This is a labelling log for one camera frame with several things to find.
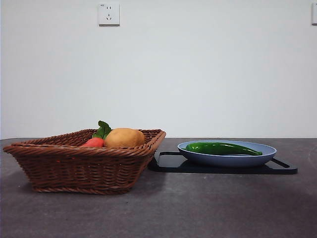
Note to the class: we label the green pepper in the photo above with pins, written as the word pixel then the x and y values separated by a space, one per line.
pixel 218 148

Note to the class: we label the blue round plate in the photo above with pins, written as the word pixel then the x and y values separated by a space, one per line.
pixel 227 160

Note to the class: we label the brown potato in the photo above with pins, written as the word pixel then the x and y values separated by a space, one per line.
pixel 123 137

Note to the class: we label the black rectangular tray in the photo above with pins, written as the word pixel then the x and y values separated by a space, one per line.
pixel 171 162

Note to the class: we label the red carrot with green leaves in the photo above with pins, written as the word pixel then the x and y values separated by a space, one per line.
pixel 95 141

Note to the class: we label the brown wicker basket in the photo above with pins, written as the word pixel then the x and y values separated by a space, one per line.
pixel 79 168

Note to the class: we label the white wall socket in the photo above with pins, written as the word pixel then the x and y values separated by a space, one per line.
pixel 109 14

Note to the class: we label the white wall switch plate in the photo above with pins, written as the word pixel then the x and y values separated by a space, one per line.
pixel 314 13

